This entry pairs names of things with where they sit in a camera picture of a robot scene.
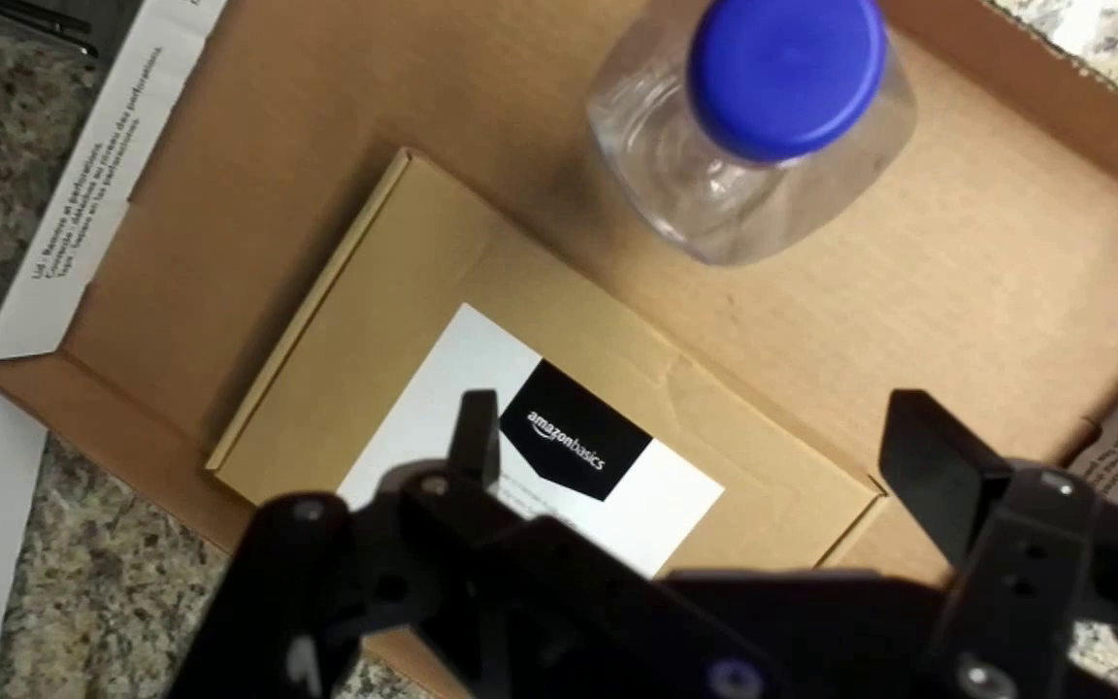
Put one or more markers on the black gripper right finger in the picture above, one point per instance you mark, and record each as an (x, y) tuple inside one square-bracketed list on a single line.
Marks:
[(939, 460)]

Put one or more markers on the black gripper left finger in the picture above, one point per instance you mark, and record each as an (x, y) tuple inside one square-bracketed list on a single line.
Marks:
[(476, 440)]

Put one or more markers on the small cardboard box white label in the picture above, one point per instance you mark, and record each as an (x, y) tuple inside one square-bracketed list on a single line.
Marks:
[(388, 285)]

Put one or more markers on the shallow brown cardboard tray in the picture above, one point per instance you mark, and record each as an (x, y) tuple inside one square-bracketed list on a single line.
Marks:
[(999, 285)]

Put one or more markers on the clear plastic bottle blue cap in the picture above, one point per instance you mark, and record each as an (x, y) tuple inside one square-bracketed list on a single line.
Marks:
[(755, 142)]

